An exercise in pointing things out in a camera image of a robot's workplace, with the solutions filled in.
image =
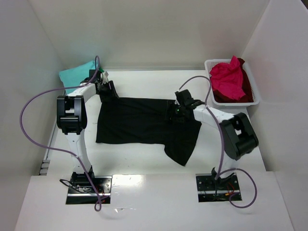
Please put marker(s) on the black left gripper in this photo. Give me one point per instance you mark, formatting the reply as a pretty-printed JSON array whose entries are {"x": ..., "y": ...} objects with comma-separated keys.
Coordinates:
[{"x": 107, "y": 88}]

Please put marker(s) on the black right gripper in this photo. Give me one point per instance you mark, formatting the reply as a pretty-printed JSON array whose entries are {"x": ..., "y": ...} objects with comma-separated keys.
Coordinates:
[{"x": 177, "y": 115}]

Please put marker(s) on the black t shirt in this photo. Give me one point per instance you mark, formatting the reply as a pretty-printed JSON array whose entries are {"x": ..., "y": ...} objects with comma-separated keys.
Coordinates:
[{"x": 147, "y": 121}]

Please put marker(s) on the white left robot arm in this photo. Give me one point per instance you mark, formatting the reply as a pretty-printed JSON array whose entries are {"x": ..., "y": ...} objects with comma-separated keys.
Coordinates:
[{"x": 72, "y": 121}]

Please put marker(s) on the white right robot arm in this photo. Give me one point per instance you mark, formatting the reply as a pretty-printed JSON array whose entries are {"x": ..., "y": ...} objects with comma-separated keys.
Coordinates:
[{"x": 235, "y": 130}]

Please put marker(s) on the folded light blue t shirt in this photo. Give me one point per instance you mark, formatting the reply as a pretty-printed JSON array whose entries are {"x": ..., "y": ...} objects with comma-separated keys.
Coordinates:
[{"x": 72, "y": 77}]

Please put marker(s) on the white plastic basket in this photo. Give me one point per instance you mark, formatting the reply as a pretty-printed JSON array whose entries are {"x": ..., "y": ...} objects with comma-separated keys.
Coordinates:
[{"x": 209, "y": 64}]

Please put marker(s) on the crumpled pink t shirt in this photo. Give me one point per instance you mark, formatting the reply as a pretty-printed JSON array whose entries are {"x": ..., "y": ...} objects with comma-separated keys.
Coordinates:
[{"x": 227, "y": 79}]

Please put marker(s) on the dark red t shirt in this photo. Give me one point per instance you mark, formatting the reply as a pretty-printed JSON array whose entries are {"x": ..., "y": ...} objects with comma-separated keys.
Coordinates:
[{"x": 246, "y": 87}]

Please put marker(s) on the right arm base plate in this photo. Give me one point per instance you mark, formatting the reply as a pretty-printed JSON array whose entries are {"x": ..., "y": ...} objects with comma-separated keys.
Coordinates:
[{"x": 211, "y": 190}]

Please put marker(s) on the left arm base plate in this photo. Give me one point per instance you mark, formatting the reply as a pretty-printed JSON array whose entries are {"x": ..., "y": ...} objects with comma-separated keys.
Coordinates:
[{"x": 80, "y": 190}]

